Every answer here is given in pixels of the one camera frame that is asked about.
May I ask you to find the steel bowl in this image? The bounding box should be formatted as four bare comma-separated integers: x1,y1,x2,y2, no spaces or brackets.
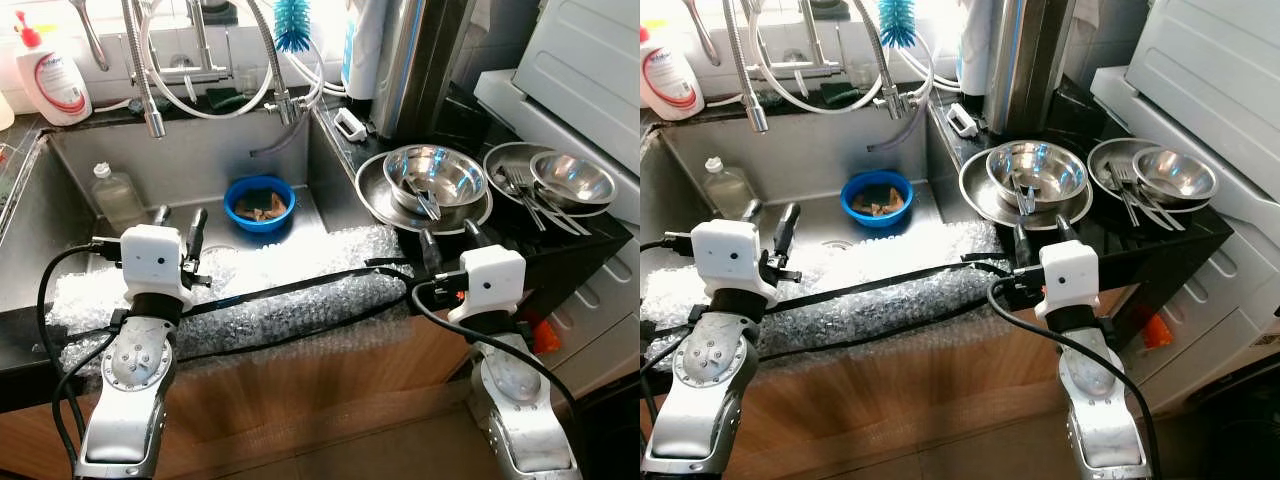
985,140,1089,211
383,144,488,217
529,150,618,209
1132,147,1219,204

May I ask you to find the steel kitchen sink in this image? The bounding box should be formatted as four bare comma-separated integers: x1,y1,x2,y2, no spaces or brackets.
0,105,351,316
640,105,961,311

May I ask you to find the clear plastic bottle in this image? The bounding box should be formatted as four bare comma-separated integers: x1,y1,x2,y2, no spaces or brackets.
92,162,147,234
702,156,757,223

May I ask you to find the blue plastic bowl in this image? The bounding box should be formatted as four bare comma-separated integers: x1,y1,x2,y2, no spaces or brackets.
223,176,298,234
841,170,915,229

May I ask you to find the steel fork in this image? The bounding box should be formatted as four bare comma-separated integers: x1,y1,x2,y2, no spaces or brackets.
518,168,593,236
1103,162,1143,231
1112,162,1166,227
508,166,567,229
1122,165,1189,233
496,166,549,234

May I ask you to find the brown sponge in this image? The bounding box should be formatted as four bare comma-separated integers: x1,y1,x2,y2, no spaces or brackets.
855,185,904,216
235,190,286,221

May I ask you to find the flexible steel faucet spout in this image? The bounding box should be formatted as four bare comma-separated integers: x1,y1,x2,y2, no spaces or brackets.
722,0,771,135
120,0,168,139

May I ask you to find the bubble wrap sheet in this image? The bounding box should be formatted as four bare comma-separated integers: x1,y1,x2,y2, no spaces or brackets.
640,218,1011,371
45,224,413,377

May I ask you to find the small white plastic clip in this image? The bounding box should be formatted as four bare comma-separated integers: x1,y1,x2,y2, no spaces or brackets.
333,106,369,142
945,102,981,139

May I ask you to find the steel sink faucet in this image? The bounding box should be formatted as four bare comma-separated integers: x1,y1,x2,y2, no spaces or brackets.
148,0,306,126
745,0,916,123

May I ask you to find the white plastic drawer unit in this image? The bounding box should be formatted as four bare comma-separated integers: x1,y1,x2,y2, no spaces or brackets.
545,225,641,401
1130,215,1280,413

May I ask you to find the white dish soap bottle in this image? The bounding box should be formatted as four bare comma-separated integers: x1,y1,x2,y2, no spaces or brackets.
12,10,94,127
640,25,704,122

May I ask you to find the wooden sink cabinet front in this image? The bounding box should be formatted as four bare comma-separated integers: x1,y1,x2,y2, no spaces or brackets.
0,310,481,480
640,300,1141,480

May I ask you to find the steel water dispenser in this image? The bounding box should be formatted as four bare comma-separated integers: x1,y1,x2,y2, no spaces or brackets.
342,0,476,141
955,0,1079,138

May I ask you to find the large white countertop appliance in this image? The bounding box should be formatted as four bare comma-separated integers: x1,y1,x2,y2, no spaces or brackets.
473,0,641,226
1088,0,1280,236

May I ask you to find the teal bottle brush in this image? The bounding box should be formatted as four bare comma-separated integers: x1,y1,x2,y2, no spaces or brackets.
272,0,315,54
878,0,919,51

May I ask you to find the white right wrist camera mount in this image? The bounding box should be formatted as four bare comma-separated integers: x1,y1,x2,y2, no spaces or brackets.
1035,239,1101,321
446,244,528,327

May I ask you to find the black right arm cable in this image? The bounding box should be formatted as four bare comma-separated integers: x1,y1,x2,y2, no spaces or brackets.
410,280,591,480
985,275,1166,480

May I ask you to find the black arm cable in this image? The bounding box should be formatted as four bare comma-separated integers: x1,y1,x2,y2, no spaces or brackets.
640,235,701,441
985,275,1166,480
35,240,126,471
410,280,591,480

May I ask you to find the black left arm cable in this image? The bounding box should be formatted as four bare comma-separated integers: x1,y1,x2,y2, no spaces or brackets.
640,235,701,441
35,240,126,471

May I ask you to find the white plastic hose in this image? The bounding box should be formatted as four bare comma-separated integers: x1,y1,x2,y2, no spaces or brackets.
745,0,966,119
140,0,351,121

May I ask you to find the wire dish rack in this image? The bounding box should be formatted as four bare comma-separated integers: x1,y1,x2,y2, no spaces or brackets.
0,140,23,216

